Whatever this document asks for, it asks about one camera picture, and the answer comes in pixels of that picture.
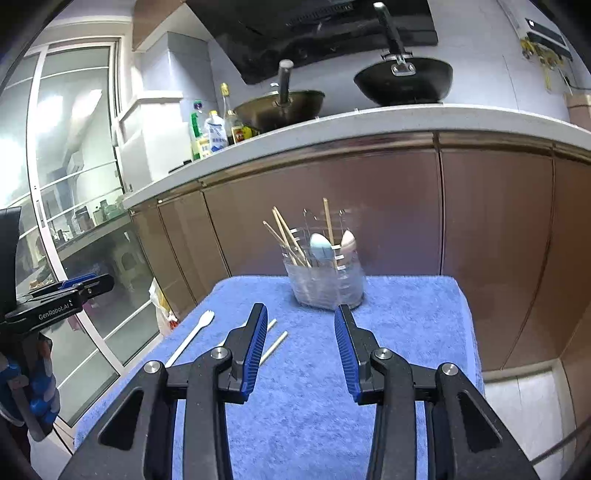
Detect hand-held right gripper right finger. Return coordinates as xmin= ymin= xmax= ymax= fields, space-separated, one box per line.
xmin=334 ymin=305 xmax=541 ymax=480

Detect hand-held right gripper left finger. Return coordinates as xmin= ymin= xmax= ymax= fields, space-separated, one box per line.
xmin=60 ymin=303 xmax=269 ymax=480

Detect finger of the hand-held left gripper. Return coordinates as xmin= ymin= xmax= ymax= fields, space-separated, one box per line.
xmin=69 ymin=274 xmax=115 ymax=303
xmin=30 ymin=273 xmax=100 ymax=297

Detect wire utensil holder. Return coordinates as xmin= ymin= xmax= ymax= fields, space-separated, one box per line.
xmin=281 ymin=209 xmax=366 ymax=310

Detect light blue spoon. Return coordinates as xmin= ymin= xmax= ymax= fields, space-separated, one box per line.
xmin=309 ymin=233 xmax=334 ymax=268

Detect person's left hand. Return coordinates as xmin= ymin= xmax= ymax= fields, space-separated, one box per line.
xmin=0 ymin=336 xmax=62 ymax=430

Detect cluttered balcony shelf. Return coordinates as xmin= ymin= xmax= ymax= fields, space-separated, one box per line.
xmin=28 ymin=198 xmax=132 ymax=259

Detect white plastic fork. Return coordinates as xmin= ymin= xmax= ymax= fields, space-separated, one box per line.
xmin=164 ymin=310 xmax=215 ymax=368

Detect white plastic bag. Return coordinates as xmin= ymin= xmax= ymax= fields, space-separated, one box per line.
xmin=148 ymin=278 xmax=178 ymax=340

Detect blue towel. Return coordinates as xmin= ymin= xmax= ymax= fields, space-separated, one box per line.
xmin=74 ymin=274 xmax=485 ymax=480

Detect sliding glass door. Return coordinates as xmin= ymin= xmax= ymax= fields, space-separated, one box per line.
xmin=0 ymin=39 xmax=162 ymax=428

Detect brown kitchen base cabinets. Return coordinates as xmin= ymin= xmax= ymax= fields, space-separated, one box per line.
xmin=129 ymin=131 xmax=591 ymax=372

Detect white and blue bottle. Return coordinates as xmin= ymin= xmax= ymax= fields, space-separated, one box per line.
xmin=204 ymin=110 xmax=228 ymax=155

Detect tall yellow-capped sauce bottle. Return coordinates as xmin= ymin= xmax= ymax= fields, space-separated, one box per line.
xmin=219 ymin=83 xmax=245 ymax=146

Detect bronze wok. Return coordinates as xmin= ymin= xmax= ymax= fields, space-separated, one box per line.
xmin=233 ymin=59 xmax=325 ymax=132

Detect black wok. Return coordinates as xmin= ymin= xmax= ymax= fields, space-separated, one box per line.
xmin=353 ymin=2 xmax=454 ymax=107

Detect black range hood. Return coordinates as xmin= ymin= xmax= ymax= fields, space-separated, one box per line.
xmin=185 ymin=0 xmax=437 ymax=85

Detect rose gold rice cooker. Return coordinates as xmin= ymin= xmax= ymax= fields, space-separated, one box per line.
xmin=566 ymin=92 xmax=591 ymax=125

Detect yellow water heater pipe fittings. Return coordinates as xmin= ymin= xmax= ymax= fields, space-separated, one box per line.
xmin=519 ymin=39 xmax=571 ymax=90

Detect white water heater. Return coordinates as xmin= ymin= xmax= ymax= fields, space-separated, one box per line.
xmin=519 ymin=0 xmax=573 ymax=63

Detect black power cable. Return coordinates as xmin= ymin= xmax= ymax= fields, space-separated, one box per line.
xmin=561 ymin=69 xmax=591 ymax=93

